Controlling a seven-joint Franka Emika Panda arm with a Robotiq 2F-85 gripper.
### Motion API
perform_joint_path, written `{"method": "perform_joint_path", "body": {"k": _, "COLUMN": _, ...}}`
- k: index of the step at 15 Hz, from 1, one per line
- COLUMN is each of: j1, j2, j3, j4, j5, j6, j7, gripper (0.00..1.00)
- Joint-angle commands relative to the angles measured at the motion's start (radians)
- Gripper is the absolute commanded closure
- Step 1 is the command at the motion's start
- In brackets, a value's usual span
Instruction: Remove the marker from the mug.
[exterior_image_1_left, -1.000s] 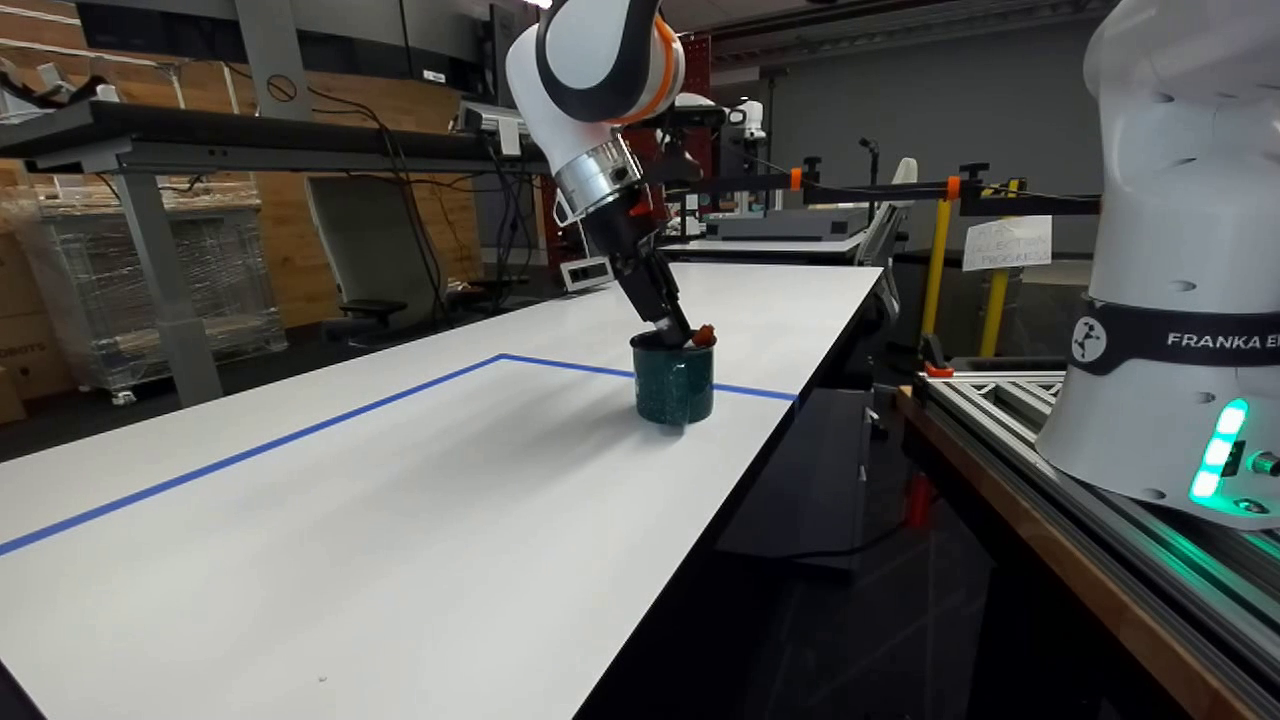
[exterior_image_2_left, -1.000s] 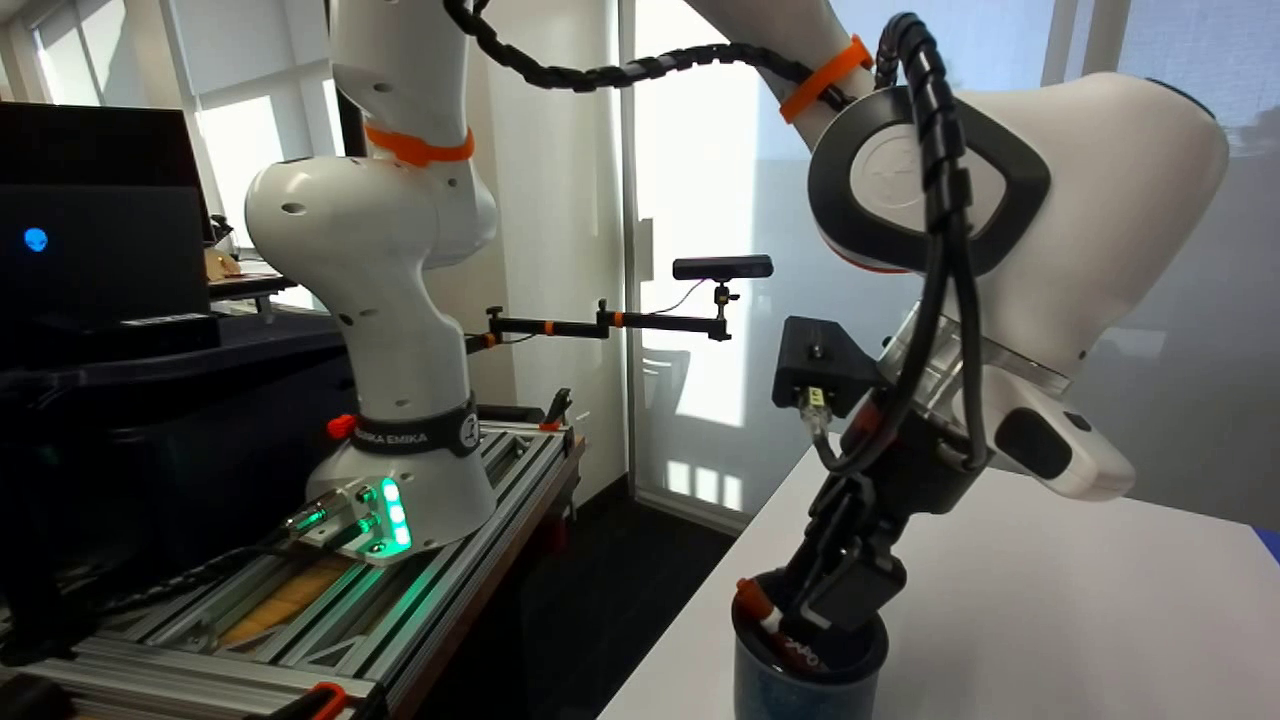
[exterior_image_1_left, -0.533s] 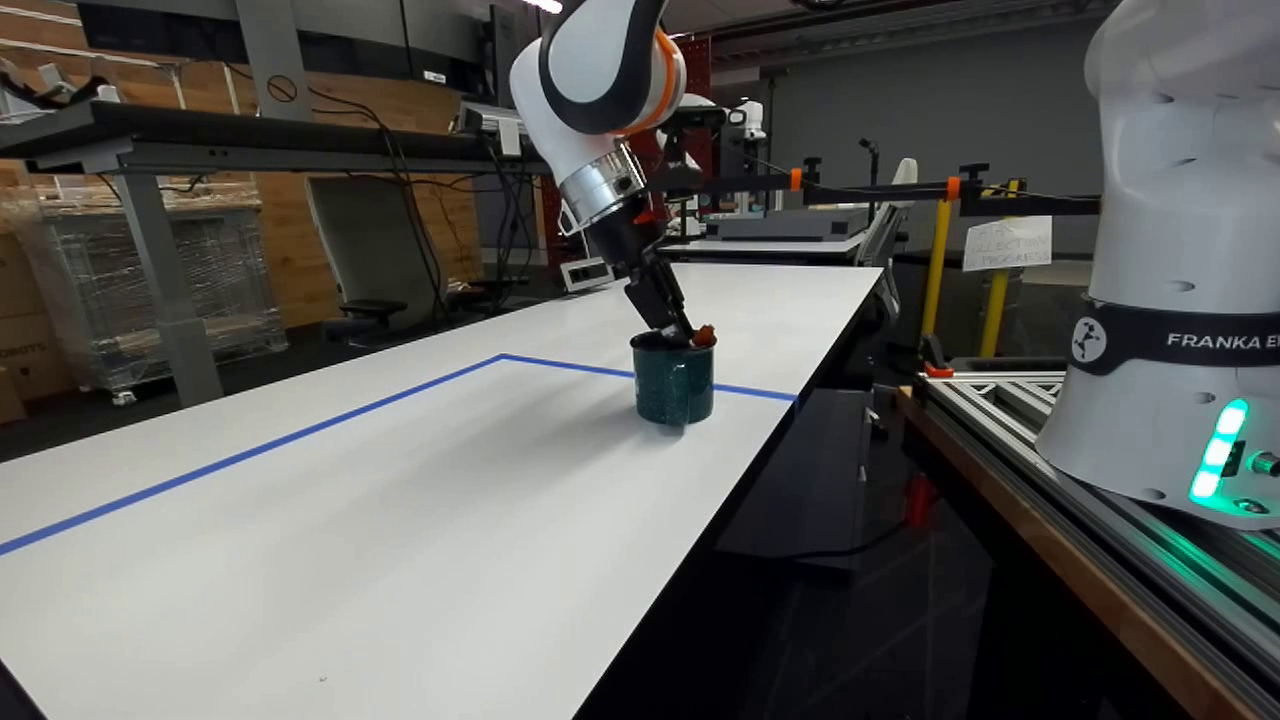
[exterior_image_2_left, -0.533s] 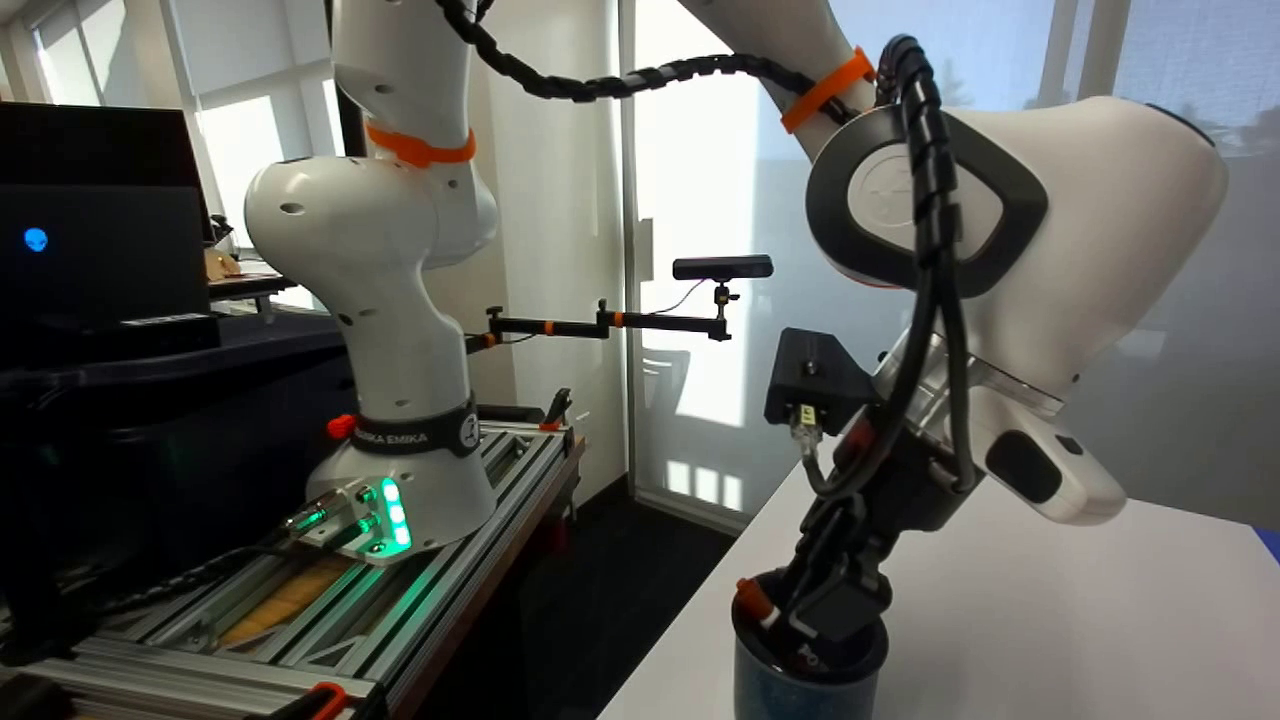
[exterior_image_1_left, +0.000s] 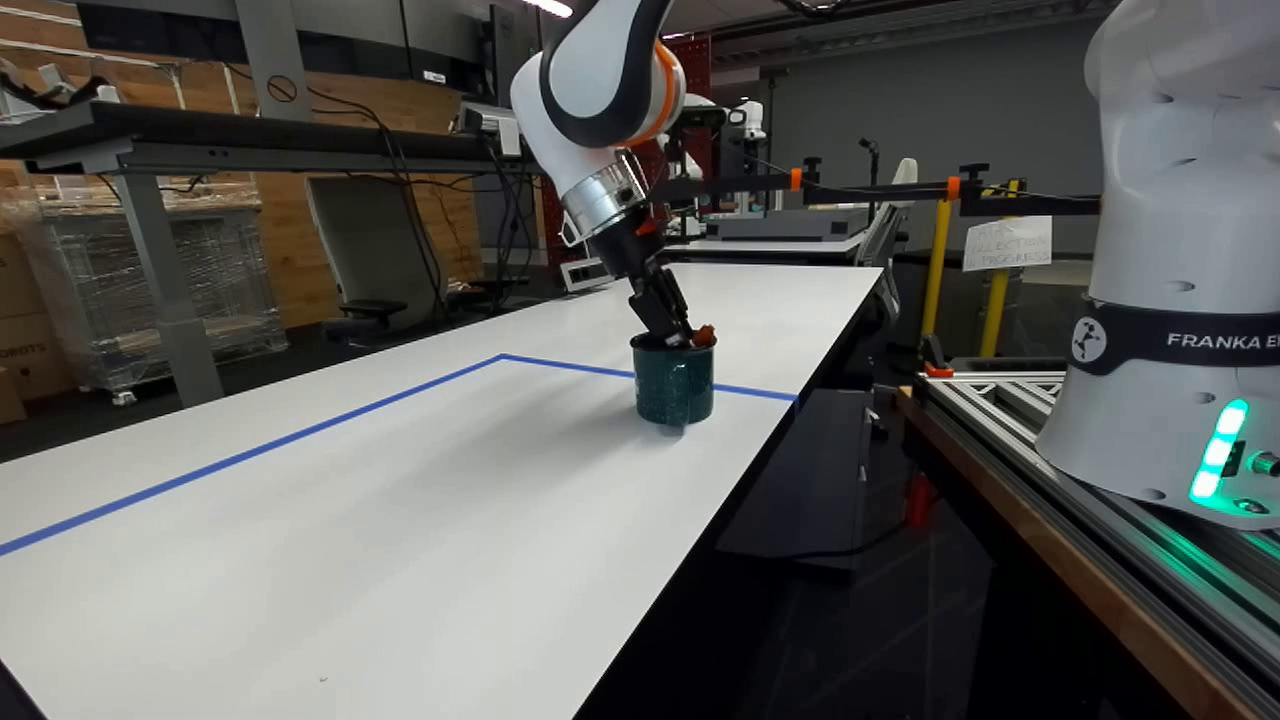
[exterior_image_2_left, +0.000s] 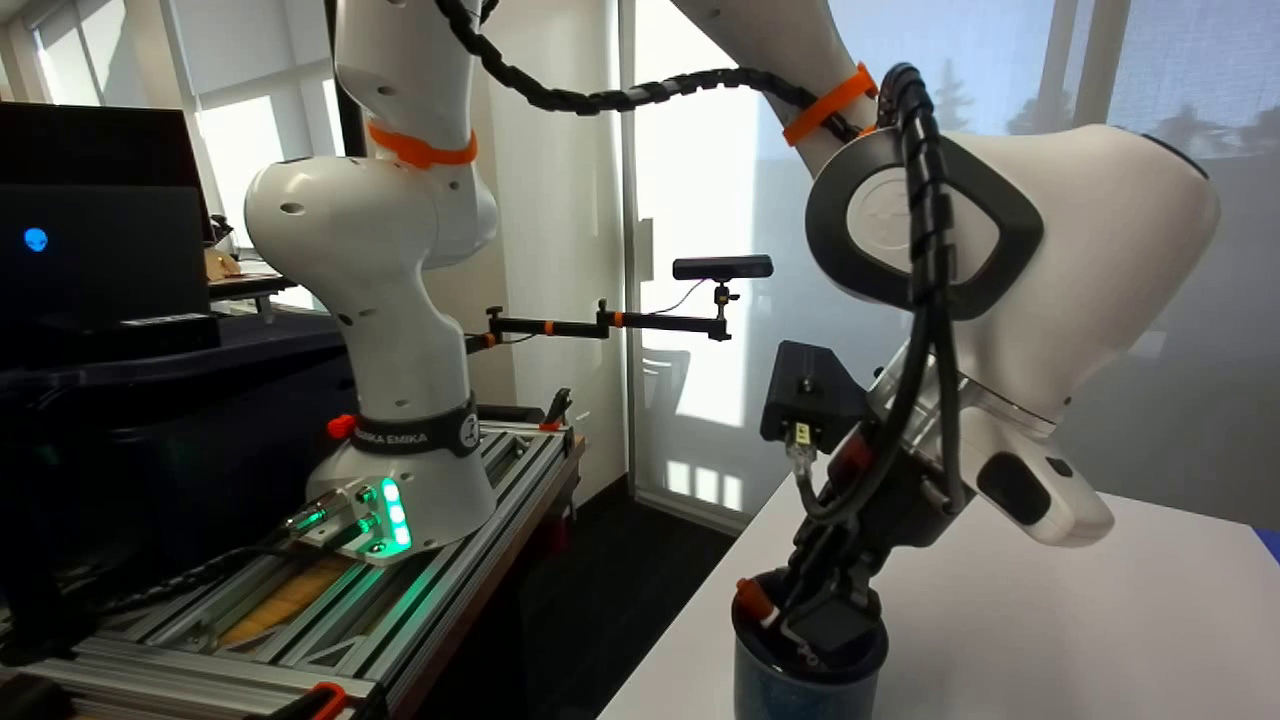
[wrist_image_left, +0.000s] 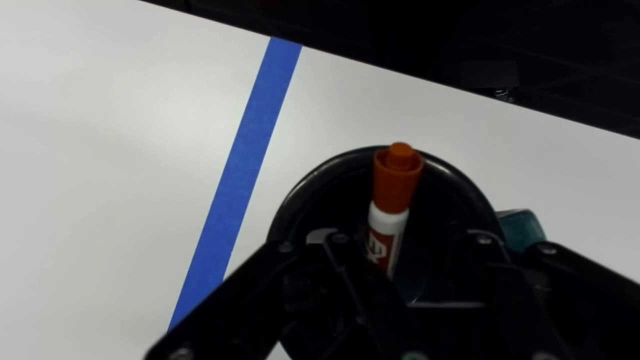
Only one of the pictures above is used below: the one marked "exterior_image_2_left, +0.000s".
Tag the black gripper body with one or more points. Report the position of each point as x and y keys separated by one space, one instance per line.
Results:
x=884 y=502

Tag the red round button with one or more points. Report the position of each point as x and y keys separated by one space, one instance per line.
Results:
x=343 y=429

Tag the orange black clamp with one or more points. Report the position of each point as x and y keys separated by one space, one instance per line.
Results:
x=330 y=701

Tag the yellow wooden strip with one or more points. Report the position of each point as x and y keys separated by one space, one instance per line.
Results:
x=281 y=602

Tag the aluminium extrusion robot cart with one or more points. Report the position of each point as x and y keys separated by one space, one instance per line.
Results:
x=442 y=615

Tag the dark blue mug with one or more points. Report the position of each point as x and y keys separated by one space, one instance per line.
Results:
x=800 y=693

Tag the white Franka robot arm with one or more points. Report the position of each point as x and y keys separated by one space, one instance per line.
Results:
x=400 y=265

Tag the black computer monitor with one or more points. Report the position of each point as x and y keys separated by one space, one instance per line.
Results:
x=92 y=227

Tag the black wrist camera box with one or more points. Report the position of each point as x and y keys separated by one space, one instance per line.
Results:
x=814 y=392

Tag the black desk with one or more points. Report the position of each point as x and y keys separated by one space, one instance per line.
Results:
x=174 y=402

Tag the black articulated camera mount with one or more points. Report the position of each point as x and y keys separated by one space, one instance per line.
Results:
x=603 y=320

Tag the white window blind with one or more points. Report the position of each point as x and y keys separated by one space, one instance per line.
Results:
x=245 y=46

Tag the black bar camera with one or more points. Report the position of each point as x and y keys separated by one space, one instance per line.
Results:
x=723 y=265

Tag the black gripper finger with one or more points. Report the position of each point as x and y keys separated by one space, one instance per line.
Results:
x=790 y=592
x=836 y=615

